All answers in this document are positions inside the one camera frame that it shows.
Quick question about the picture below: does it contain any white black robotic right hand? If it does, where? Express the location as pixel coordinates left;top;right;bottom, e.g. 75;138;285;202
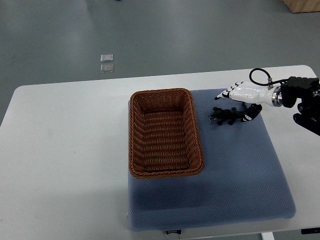
214;81;283;122

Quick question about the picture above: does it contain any dark toy crocodile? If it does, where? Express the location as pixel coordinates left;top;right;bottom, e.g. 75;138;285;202
209;102;248;126

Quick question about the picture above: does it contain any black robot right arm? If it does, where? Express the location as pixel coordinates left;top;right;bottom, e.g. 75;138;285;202
280;76;320;135

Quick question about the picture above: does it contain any brown wicker basket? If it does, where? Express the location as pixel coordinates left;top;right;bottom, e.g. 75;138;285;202
128;88;205;179

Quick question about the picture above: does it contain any blue mesh cushion mat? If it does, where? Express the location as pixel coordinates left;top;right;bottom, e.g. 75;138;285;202
128;89;296;231

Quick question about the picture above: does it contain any wooden box corner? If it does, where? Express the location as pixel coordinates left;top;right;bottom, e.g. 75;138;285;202
283;0;320;14

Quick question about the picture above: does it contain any upper metal floor plate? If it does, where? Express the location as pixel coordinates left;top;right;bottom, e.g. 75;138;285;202
100;53;114;63

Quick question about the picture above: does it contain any black mat label tag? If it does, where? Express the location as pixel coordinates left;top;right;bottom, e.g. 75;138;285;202
165;229;182;235

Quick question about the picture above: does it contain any black table control panel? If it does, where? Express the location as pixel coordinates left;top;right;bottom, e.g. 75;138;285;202
301;227;320;235

